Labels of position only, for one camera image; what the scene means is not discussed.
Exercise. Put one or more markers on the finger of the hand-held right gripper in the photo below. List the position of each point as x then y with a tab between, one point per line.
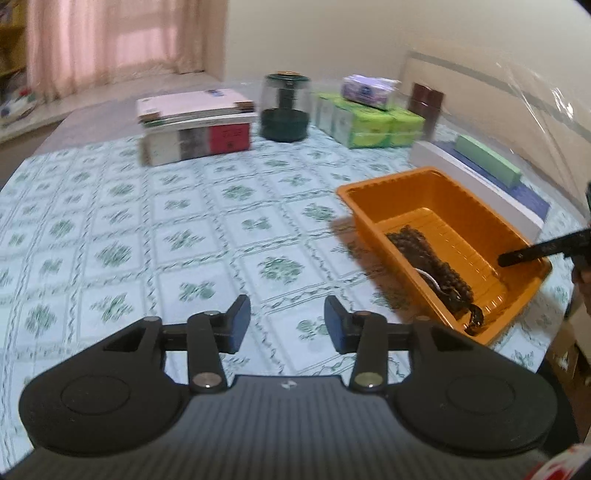
535	251

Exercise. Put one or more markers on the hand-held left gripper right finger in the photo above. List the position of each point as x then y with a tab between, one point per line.
334	325

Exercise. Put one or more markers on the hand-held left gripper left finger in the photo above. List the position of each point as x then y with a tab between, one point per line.
239	323

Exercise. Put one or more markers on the black wrist watch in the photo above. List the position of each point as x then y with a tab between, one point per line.
475	318

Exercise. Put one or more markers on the orange plastic tray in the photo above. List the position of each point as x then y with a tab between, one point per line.
415	194

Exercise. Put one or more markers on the brown cardboard box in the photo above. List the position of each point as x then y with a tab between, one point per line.
565	350

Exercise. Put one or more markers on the long green box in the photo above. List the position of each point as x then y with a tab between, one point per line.
489	159

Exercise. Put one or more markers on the long white box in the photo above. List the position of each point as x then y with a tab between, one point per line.
461	166

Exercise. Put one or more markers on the clear plastic cover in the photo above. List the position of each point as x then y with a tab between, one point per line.
531	115

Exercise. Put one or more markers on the green floral tablecloth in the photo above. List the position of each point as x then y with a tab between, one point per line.
138	230

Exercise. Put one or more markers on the white and red printed box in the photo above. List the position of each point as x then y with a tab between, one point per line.
194	143

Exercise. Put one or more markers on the green tissue pack bundle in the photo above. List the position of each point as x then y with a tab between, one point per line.
369	127

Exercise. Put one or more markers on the red white patterned clothing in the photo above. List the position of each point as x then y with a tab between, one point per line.
561	466

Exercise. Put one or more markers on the dark green glass jar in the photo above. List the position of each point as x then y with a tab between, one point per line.
284	120

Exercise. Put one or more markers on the dark spine book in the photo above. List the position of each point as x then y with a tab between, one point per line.
247	107

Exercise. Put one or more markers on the pale cover book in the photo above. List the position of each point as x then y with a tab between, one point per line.
194	101

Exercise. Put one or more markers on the purple tissue pack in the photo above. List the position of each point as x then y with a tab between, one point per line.
367	92

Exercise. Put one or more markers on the pink curtain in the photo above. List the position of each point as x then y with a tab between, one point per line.
115	41

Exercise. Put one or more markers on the white plastic bag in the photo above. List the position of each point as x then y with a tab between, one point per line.
16	106

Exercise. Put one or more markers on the yellow wooden bookshelf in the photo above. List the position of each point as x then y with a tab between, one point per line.
11	37

